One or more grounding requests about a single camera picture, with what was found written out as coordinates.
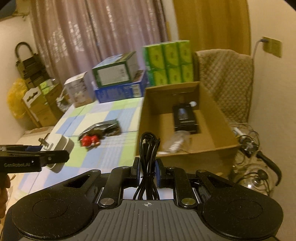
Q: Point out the checked bed sheet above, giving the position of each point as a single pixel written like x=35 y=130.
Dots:
x=90 y=152

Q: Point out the white vase picture box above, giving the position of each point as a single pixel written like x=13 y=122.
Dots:
x=80 y=89

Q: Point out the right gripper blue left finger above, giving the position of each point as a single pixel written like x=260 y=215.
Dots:
x=118 y=180

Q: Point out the clear plastic container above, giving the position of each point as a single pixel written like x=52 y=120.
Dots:
x=179 y=141

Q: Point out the black product box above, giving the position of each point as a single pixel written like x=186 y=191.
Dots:
x=185 y=118

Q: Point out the green tissue pack stack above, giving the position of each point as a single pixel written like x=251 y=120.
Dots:
x=169 y=62

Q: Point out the white power strip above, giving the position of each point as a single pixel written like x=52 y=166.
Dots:
x=237 y=132

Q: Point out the pink curtain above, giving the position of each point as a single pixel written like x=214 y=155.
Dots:
x=74 y=36

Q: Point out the black shopping bag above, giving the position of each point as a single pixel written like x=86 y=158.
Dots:
x=32 y=70

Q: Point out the yellow plastic bag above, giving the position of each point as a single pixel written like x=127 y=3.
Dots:
x=14 y=98

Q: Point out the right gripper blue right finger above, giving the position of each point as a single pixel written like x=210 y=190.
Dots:
x=176 y=179

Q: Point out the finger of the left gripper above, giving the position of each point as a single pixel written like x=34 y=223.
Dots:
x=33 y=148
x=53 y=157

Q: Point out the wooden wardrobe door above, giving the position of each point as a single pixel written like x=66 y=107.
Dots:
x=215 y=24

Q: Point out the large cardboard box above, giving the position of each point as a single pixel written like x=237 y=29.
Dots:
x=212 y=149

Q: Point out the blue product box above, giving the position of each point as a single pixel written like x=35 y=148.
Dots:
x=134 y=89

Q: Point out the red santa toy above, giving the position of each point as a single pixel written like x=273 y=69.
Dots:
x=90 y=141

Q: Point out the steel pot with handle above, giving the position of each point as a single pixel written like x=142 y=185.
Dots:
x=258 y=173

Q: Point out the wall power socket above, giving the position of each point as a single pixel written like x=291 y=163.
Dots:
x=272 y=46

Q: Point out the quilted beige chair cover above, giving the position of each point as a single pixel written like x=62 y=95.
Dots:
x=228 y=77

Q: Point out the cardboard carton with handle cutout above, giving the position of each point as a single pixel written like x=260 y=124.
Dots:
x=41 y=105

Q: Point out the person left hand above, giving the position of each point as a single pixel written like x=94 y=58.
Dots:
x=4 y=196

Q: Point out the green product box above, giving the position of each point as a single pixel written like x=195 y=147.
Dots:
x=117 y=69

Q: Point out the silver foil bag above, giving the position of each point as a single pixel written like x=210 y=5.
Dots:
x=102 y=129

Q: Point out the white power adapter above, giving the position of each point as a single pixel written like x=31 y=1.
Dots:
x=56 y=142

